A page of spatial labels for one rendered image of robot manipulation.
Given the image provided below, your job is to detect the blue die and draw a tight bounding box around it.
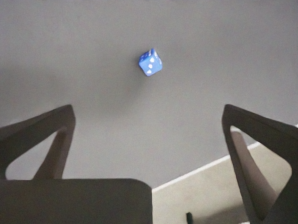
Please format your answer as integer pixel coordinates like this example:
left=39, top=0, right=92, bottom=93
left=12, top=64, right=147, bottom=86
left=139, top=49, right=162, bottom=76

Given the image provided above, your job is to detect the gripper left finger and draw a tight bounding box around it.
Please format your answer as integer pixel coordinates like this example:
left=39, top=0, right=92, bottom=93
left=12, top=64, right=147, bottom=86
left=0, top=104, right=76, bottom=180

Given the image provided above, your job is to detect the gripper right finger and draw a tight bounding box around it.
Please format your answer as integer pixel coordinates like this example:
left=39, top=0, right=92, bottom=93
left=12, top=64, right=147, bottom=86
left=221, top=104, right=298, bottom=224

